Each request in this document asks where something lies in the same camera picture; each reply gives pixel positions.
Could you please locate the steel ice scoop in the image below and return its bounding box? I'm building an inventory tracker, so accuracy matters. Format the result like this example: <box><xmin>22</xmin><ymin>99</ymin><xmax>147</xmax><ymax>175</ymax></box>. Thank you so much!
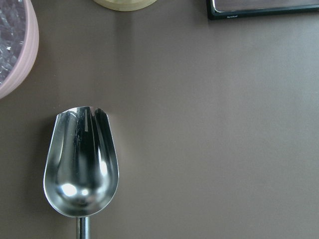
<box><xmin>43</xmin><ymin>107</ymin><xmax>119</xmax><ymax>239</ymax></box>

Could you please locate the black digital scale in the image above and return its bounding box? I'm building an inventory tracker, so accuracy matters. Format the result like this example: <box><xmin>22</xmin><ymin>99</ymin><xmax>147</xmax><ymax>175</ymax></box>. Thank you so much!
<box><xmin>206</xmin><ymin>0</ymin><xmax>319</xmax><ymax>20</ymax></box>

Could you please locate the round wooden stand base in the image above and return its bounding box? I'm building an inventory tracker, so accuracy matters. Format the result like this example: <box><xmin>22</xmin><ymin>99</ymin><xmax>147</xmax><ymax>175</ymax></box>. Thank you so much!
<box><xmin>94</xmin><ymin>0</ymin><xmax>156</xmax><ymax>11</ymax></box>

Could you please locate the pink bowl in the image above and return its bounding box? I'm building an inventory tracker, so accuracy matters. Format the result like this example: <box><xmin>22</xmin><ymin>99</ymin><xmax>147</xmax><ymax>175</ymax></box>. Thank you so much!
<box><xmin>0</xmin><ymin>0</ymin><xmax>39</xmax><ymax>98</ymax></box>

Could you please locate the clear ice cubes pile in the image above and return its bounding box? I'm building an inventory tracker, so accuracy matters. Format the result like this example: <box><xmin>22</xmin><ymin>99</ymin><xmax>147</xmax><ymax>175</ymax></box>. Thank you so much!
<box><xmin>0</xmin><ymin>0</ymin><xmax>26</xmax><ymax>84</ymax></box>

